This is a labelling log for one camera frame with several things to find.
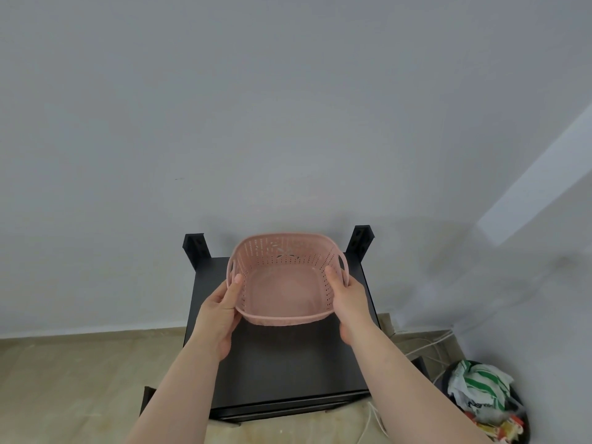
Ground colourful snack wrappers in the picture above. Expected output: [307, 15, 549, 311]
[465, 409, 525, 444]

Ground person's right forearm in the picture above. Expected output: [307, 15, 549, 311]
[347, 324, 492, 444]

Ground white green plastic bag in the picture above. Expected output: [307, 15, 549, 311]
[450, 361, 516, 414]

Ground black round trash bin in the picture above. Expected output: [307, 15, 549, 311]
[438, 360, 531, 444]

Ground black metal shelf rack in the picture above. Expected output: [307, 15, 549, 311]
[141, 225, 427, 423]

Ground white cable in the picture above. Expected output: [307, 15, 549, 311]
[363, 331, 455, 435]

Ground person's left forearm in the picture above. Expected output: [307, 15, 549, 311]
[124, 335, 223, 444]

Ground person's left hand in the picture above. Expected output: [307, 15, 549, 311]
[193, 273, 244, 361]

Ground pink perforated plastic basket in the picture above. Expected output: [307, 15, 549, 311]
[226, 233, 349, 327]

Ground person's right hand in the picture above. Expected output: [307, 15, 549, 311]
[325, 266, 376, 345]

